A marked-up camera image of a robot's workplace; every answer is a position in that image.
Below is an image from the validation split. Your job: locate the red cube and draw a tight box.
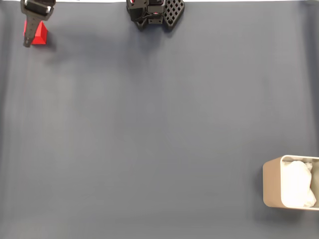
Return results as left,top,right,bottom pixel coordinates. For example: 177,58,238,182
23,20,48,46

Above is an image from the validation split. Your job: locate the beige rounded box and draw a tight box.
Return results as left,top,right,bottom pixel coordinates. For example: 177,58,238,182
262,154,319,211

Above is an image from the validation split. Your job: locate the white crumpled paper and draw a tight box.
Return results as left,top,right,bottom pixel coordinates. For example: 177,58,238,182
282,160,317,209

